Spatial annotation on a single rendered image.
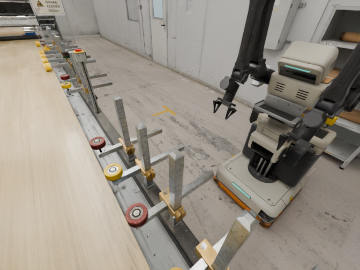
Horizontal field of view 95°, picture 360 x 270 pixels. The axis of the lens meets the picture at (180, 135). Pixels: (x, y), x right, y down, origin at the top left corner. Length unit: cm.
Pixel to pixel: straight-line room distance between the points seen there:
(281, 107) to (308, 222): 123
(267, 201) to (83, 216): 131
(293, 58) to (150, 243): 114
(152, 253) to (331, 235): 160
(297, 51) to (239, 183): 108
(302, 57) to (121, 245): 110
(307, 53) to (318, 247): 151
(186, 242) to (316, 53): 104
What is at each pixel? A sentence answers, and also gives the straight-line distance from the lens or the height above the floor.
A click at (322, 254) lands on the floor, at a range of 197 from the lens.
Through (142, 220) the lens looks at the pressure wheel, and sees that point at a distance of 68.
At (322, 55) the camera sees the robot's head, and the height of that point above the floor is 135.
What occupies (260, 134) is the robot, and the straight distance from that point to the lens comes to 131.
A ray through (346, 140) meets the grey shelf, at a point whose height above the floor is 15.
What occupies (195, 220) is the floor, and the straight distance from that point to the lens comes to 167.
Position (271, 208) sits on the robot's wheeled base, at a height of 28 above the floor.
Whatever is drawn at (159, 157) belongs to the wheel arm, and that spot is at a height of 84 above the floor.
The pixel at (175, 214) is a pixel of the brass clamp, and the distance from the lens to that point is 74.
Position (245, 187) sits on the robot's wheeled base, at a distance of 162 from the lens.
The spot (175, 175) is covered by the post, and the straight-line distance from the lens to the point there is 55.
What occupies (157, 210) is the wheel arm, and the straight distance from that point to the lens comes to 75.
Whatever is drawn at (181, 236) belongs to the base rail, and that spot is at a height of 70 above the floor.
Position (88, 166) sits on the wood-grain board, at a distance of 90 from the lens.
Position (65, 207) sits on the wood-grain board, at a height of 90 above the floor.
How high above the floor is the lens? 151
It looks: 38 degrees down
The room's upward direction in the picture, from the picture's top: 2 degrees clockwise
